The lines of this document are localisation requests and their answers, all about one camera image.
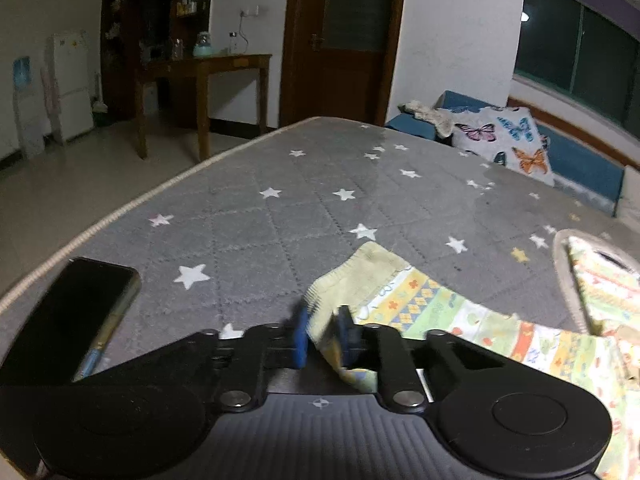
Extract colourful patterned children's shirt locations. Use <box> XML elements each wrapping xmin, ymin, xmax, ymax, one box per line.
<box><xmin>305</xmin><ymin>242</ymin><xmax>639</xmax><ymax>479</ymax></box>

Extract black smartphone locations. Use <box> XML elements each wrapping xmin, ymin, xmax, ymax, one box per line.
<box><xmin>1</xmin><ymin>258</ymin><xmax>141</xmax><ymax>478</ymax></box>

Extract crumpled beige cloth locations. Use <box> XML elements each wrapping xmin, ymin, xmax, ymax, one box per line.
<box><xmin>398</xmin><ymin>100</ymin><xmax>454</xmax><ymax>139</ymax></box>

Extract butterfly print pillow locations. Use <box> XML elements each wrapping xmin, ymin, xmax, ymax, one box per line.
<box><xmin>442</xmin><ymin>106</ymin><xmax>554</xmax><ymax>186</ymax></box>

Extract blue bench cushion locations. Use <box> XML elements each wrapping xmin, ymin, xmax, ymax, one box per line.
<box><xmin>386</xmin><ymin>90</ymin><xmax>624</xmax><ymax>216</ymax></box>

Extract teal jar on table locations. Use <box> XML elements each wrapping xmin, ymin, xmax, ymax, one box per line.
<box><xmin>193</xmin><ymin>32</ymin><xmax>214</xmax><ymax>58</ymax></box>

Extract wooden side table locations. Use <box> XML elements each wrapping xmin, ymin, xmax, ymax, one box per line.
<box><xmin>134</xmin><ymin>54</ymin><xmax>272</xmax><ymax>162</ymax></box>

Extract white pillow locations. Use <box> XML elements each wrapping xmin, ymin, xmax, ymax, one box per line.
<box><xmin>615</xmin><ymin>166</ymin><xmax>640</xmax><ymax>231</ymax></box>

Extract dark wooden door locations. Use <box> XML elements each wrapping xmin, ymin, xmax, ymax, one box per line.
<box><xmin>279</xmin><ymin>0</ymin><xmax>404</xmax><ymax>127</ymax></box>

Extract water dispenser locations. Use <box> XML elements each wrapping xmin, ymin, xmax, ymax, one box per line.
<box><xmin>13</xmin><ymin>56</ymin><xmax>46</xmax><ymax>159</ymax></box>

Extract dark bookshelf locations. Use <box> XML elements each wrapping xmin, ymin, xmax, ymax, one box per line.
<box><xmin>100</xmin><ymin>0</ymin><xmax>210</xmax><ymax>122</ymax></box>

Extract white refrigerator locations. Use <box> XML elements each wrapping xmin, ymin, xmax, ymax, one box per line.
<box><xmin>46</xmin><ymin>30</ymin><xmax>93</xmax><ymax>143</ymax></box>

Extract dark window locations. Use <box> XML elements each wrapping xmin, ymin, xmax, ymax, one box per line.
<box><xmin>515</xmin><ymin>0</ymin><xmax>639</xmax><ymax>136</ymax></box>

